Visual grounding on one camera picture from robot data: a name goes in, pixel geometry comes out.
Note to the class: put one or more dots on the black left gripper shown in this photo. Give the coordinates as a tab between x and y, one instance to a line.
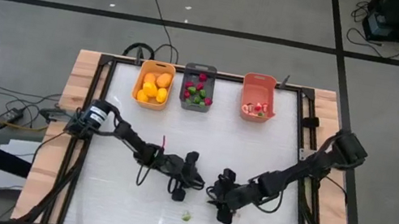
175	167

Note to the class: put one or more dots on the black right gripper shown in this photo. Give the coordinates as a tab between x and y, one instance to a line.
240	197

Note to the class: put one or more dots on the green-capped toy mushroom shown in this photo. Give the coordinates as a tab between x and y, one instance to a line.
186	216

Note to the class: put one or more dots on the red toy bell pepper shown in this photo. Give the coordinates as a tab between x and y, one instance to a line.
200	86
187	94
203	77
189	84
208	101

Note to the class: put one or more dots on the cream toy mushroom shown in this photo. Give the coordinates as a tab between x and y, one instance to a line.
253	107

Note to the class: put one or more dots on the yellow toy lemon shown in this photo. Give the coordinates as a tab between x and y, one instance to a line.
150	89
141	95
161	95

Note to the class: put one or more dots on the grey plastic basket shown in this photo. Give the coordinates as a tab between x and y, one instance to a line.
210	87

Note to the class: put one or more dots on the orange toy mango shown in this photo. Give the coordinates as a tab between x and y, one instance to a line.
164	79
149	77

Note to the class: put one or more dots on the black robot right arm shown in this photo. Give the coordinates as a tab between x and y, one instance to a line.
296	172

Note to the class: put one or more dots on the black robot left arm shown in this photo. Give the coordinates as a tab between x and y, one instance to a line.
129	136

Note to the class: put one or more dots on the orange plastic basket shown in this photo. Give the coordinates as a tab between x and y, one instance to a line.
259	89

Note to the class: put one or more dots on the yellow plastic basket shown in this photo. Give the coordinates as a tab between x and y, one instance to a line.
158	66

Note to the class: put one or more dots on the white flat box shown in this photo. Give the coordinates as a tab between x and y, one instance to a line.
22	146

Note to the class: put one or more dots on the black power adapter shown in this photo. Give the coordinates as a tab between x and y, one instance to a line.
9	116

